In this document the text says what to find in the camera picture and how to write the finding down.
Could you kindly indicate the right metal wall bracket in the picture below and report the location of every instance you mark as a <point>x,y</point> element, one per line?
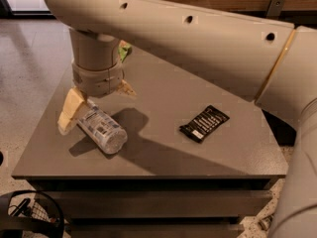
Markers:
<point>274,8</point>

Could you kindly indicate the black wire basket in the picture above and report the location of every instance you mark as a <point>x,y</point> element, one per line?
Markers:
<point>30,211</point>

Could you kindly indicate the black snack wrapper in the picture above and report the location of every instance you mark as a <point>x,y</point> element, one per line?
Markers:
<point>203,124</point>

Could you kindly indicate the green chip bag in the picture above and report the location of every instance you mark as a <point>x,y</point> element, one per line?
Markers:
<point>124,50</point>

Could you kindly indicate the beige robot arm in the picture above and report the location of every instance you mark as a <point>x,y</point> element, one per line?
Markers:
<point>270,63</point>

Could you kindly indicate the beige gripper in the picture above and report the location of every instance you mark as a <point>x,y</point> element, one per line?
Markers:
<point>97,80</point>

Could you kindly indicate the grey drawer cabinet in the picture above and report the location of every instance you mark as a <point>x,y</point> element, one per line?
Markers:
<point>161,184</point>

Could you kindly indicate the clear blue-labelled plastic bottle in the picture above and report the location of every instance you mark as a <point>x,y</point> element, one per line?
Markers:
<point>108,135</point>

